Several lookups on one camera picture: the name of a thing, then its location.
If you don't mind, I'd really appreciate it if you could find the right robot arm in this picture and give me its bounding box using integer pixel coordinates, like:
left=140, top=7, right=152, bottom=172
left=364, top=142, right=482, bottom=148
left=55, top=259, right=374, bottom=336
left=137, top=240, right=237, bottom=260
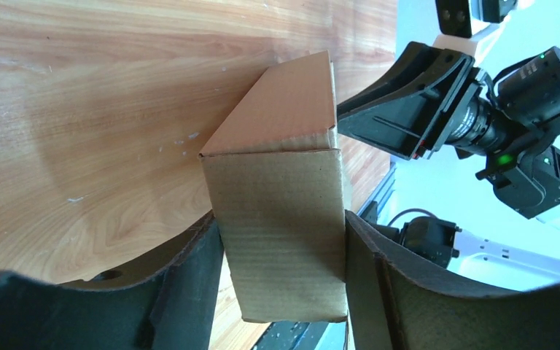
left=337, top=42, right=560, bottom=219

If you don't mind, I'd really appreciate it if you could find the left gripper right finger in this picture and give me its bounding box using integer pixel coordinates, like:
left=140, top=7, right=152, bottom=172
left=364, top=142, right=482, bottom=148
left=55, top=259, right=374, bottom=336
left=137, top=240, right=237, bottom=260
left=346, top=211, right=560, bottom=349

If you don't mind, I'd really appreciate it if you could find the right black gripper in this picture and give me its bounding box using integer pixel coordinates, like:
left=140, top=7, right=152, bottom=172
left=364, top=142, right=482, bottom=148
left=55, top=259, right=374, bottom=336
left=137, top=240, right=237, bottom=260
left=337, top=42, right=497, bottom=160

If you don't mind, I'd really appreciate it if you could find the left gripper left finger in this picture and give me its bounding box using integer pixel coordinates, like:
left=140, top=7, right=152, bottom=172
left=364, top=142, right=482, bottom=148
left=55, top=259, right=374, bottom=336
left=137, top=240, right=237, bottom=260
left=0, top=213, right=224, bottom=349

